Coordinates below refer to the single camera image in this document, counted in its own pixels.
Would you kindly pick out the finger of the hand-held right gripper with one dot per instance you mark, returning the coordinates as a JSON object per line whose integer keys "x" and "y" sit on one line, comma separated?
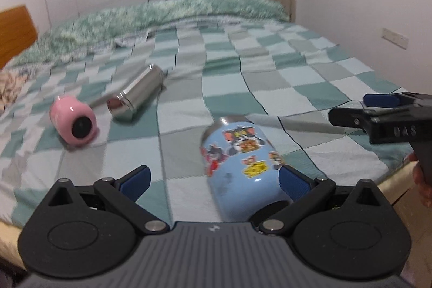
{"x": 347, "y": 117}
{"x": 381, "y": 101}

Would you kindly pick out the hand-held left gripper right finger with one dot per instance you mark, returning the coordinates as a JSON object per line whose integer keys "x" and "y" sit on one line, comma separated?
{"x": 294, "y": 184}

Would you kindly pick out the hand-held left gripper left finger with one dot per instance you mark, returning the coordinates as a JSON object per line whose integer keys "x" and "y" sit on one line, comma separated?
{"x": 136, "y": 184}

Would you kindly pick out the blue cartoon sticker cup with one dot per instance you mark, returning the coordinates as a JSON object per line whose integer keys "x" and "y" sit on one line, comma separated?
{"x": 243, "y": 170}

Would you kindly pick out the person's right hand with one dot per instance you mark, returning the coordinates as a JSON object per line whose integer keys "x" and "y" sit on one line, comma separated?
{"x": 423, "y": 188}

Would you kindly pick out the green checkered bed sheet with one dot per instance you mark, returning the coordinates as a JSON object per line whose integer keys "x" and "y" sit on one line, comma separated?
{"x": 287, "y": 72}

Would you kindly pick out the stainless steel bottle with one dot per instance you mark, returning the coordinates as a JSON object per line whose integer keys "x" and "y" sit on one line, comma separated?
{"x": 138, "y": 95}

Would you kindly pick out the pink bottle black cap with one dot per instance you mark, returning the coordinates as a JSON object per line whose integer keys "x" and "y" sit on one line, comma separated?
{"x": 67, "y": 114}

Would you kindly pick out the floral pillow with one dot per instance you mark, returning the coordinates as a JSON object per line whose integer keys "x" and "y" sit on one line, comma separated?
{"x": 10, "y": 89}

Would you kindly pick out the green fluffy blanket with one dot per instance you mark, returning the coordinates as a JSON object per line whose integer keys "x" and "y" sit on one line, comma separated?
{"x": 141, "y": 18}

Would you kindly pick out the wooden headboard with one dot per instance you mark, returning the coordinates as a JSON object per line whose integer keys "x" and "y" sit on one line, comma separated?
{"x": 17, "y": 31}

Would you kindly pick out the white wall switch panel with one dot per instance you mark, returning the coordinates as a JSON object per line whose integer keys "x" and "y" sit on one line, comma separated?
{"x": 395, "y": 37}

